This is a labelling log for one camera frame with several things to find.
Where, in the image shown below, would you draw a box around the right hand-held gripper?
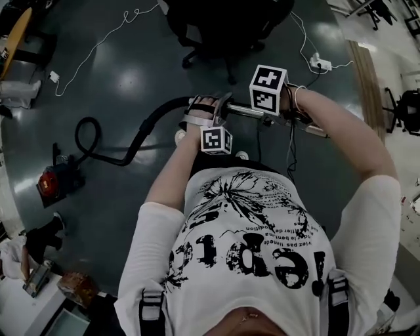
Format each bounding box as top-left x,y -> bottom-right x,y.
249,64 -> 316,133

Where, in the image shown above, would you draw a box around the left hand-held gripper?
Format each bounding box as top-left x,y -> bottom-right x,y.
182,91 -> 234,156

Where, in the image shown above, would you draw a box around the silver vacuum wand tube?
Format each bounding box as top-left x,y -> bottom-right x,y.
226,102 -> 329,138

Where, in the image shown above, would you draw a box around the black vacuum hose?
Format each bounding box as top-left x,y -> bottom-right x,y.
74,96 -> 198,167

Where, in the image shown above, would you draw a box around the person's left forearm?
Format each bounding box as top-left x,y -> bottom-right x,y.
144,123 -> 203,211

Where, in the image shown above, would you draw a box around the person's right forearm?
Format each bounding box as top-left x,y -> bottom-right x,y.
295,88 -> 398,184

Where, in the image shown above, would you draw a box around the red vacuum cleaner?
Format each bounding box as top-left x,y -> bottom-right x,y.
35,142 -> 87,209

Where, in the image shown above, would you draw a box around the person's left hand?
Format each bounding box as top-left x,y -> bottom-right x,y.
188,95 -> 221,116

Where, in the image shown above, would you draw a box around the black trousers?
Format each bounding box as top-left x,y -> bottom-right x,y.
188,154 -> 283,183

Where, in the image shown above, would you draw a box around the wooden slatted board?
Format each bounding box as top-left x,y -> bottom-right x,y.
346,39 -> 387,144

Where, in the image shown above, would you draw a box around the black mesh office chair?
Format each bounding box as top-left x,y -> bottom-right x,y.
383,86 -> 420,137

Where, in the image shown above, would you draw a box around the white printed t-shirt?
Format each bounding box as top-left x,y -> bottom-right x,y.
113,166 -> 403,336

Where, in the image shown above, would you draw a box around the person's neck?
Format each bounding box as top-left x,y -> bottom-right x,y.
226,306 -> 286,336

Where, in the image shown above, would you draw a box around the round wooden table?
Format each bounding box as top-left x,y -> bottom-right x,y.
0,7 -> 57,81

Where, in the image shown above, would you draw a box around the patterned cardboard box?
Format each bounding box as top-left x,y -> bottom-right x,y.
56,270 -> 100,310

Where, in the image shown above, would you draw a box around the grey plastic crate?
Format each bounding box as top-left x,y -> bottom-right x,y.
22,260 -> 54,299

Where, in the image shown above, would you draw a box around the white workbench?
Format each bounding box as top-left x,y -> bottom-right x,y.
0,272 -> 89,336

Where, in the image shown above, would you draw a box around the thin bracelet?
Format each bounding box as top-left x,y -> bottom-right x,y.
293,85 -> 308,113

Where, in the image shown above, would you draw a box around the black plug cable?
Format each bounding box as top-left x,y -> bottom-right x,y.
304,64 -> 324,90

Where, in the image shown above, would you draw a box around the white power strip with cable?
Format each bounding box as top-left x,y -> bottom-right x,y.
289,11 -> 356,72

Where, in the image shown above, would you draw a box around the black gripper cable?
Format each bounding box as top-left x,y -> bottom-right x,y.
285,83 -> 299,184

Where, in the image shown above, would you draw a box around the grey black backpack strap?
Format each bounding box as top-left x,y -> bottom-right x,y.
138,288 -> 167,336
326,268 -> 350,336

